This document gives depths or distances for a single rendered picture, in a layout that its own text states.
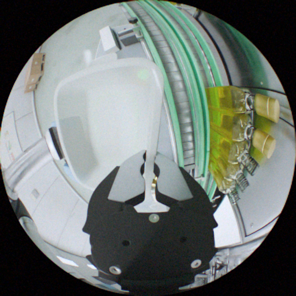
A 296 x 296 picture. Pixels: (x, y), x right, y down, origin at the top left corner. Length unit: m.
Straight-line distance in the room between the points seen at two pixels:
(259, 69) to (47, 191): 3.91
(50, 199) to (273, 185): 3.86
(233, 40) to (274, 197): 0.48
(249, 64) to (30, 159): 0.69
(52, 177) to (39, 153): 3.29
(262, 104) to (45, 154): 0.47
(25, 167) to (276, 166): 0.67
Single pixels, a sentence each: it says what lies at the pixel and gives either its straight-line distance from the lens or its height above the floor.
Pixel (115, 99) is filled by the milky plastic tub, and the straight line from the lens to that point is 0.18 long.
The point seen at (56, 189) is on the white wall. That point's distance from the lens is 3.67.
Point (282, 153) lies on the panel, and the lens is 0.32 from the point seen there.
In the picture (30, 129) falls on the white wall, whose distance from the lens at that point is 3.67.
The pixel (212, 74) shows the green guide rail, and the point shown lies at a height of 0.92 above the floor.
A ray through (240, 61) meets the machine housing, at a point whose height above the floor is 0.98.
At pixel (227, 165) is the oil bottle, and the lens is 0.26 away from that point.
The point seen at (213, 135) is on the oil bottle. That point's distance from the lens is 0.30.
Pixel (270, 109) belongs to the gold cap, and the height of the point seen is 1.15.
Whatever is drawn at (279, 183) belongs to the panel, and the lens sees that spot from 0.34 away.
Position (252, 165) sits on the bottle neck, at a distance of 0.21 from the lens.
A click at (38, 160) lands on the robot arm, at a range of 0.33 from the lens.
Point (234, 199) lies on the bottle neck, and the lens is 0.29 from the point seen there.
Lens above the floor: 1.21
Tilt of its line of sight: 61 degrees down
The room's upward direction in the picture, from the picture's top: 168 degrees counter-clockwise
